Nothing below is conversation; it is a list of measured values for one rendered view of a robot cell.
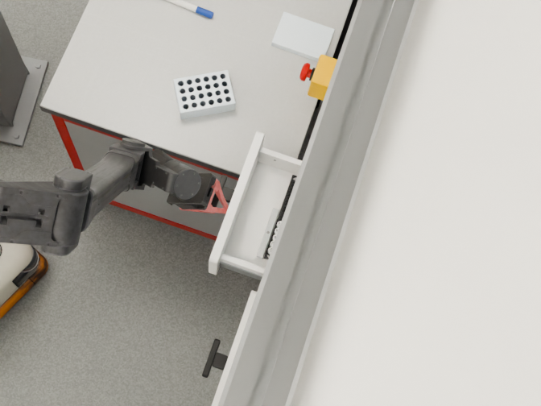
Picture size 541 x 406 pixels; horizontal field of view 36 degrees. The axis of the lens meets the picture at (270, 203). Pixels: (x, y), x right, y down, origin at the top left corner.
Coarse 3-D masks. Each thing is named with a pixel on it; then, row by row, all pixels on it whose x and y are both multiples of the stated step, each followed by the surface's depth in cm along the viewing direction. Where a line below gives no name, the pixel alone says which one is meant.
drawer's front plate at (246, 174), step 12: (252, 144) 167; (252, 156) 166; (252, 168) 167; (240, 180) 164; (240, 192) 164; (240, 204) 167; (228, 216) 162; (228, 228) 161; (216, 240) 160; (228, 240) 168; (216, 252) 160; (216, 264) 160
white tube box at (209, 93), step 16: (176, 80) 184; (192, 80) 184; (208, 80) 186; (224, 80) 185; (176, 96) 184; (192, 96) 184; (208, 96) 186; (224, 96) 184; (192, 112) 183; (208, 112) 185
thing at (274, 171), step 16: (272, 160) 172; (288, 160) 170; (256, 176) 175; (272, 176) 175; (288, 176) 175; (256, 192) 174; (272, 192) 174; (256, 208) 172; (272, 208) 173; (240, 224) 171; (256, 224) 171; (240, 240) 170; (256, 240) 170; (224, 256) 163; (240, 256) 169; (240, 272) 167; (256, 272) 164
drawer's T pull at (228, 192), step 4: (224, 176) 166; (220, 180) 166; (224, 180) 166; (224, 184) 166; (224, 188) 165; (228, 188) 165; (224, 192) 165; (228, 192) 165; (232, 192) 165; (216, 196) 165; (224, 196) 165; (228, 196) 165; (232, 196) 165; (216, 200) 164; (228, 200) 165; (212, 204) 164; (216, 204) 164
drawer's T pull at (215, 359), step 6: (216, 342) 156; (216, 348) 156; (210, 354) 155; (216, 354) 155; (222, 354) 155; (210, 360) 155; (216, 360) 155; (222, 360) 155; (210, 366) 155; (216, 366) 155; (222, 366) 155; (204, 372) 154
